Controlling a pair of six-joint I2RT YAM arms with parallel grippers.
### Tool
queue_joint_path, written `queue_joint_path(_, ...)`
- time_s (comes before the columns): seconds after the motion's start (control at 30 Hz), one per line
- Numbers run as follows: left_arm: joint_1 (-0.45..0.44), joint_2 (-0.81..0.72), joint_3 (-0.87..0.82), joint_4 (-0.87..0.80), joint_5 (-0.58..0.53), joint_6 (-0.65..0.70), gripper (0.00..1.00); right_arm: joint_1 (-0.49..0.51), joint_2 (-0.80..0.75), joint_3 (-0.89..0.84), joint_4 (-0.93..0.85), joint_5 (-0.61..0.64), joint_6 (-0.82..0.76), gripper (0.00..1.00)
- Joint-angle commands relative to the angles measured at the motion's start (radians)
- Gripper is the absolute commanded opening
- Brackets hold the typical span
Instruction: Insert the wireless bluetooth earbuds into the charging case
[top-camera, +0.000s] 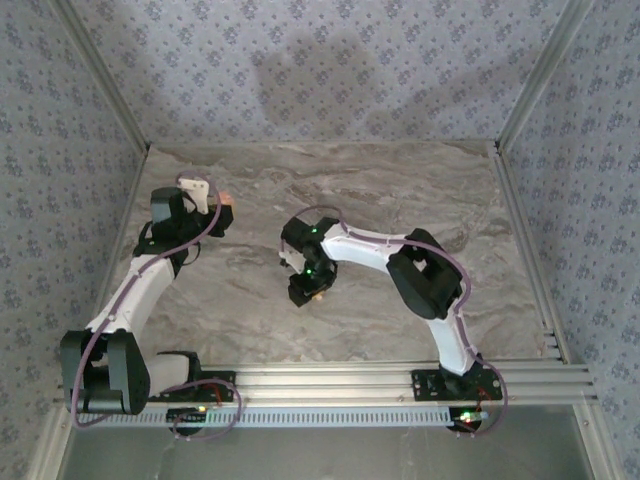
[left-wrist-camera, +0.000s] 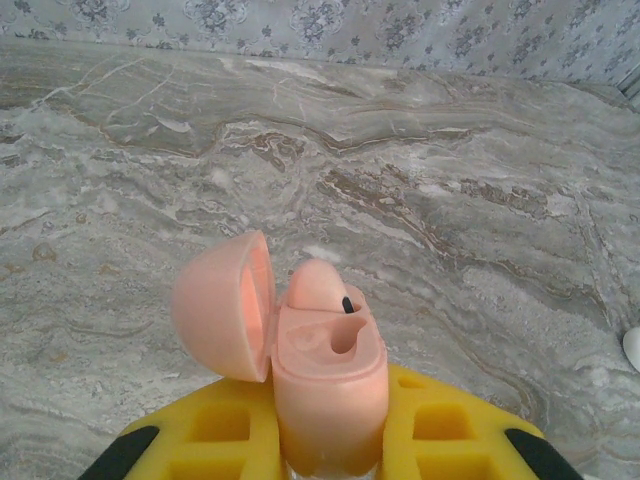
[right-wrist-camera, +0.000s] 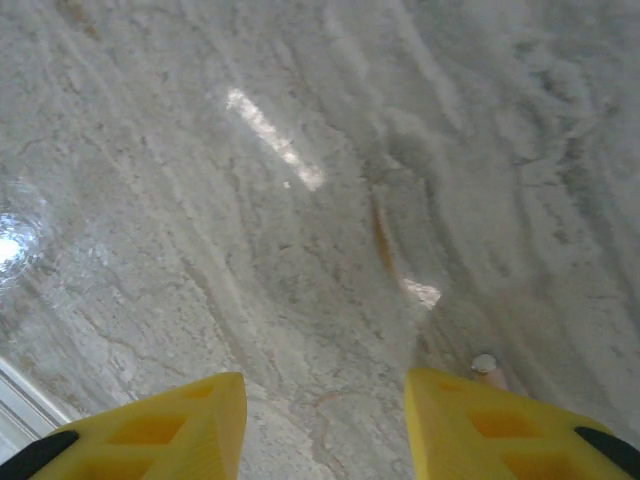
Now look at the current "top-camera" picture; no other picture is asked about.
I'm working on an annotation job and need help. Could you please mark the grey slotted cable duct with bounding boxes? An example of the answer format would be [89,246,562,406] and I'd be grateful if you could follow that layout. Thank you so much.
[74,404,454,430]

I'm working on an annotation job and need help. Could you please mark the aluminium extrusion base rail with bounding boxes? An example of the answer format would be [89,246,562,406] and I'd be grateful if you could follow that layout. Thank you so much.
[119,362,599,405]

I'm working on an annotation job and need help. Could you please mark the black controller board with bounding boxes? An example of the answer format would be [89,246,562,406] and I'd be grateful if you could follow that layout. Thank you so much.
[166,405,210,435]
[447,405,490,434]

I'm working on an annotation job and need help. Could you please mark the aluminium frame leg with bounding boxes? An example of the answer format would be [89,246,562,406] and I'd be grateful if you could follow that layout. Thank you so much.
[24,404,76,480]
[574,404,626,480]

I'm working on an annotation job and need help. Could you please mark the grey metal panel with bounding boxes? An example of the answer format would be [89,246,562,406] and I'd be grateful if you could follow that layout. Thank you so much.
[64,427,594,480]

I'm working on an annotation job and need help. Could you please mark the aluminium frame post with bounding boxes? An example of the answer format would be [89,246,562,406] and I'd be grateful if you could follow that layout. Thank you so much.
[49,0,152,154]
[494,0,599,154]

